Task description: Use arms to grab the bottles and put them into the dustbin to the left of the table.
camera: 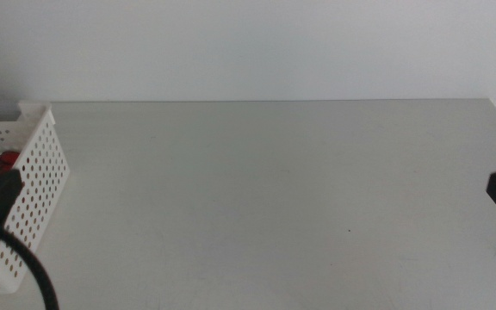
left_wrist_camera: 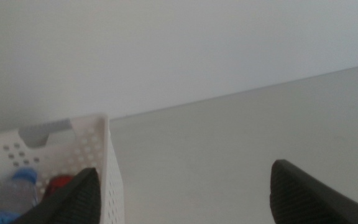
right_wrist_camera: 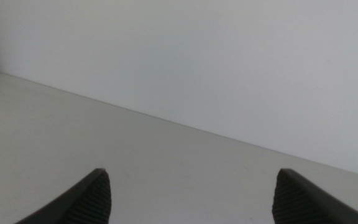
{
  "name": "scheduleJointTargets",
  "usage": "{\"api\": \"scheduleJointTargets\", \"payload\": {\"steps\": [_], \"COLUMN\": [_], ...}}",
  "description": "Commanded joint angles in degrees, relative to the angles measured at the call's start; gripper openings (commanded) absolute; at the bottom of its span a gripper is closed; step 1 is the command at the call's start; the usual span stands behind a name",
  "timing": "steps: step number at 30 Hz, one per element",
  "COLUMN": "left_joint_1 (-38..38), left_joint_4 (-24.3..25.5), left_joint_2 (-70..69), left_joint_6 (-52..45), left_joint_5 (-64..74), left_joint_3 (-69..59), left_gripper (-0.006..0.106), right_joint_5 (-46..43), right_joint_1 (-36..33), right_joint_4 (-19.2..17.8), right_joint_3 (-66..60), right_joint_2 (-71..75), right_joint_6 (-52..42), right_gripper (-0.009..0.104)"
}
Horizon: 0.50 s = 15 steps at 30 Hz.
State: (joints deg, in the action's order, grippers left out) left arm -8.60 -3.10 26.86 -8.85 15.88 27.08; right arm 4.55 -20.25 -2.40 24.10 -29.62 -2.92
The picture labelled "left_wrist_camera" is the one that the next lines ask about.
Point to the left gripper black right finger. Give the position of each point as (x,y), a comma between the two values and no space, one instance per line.
(300,199)

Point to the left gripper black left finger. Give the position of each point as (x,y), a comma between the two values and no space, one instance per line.
(73,205)

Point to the red drink can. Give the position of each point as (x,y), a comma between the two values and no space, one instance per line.
(57,183)

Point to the clear water bottle blue cap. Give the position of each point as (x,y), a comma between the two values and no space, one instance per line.
(14,196)

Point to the white perforated plastic basket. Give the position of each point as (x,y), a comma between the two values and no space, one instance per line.
(104,140)

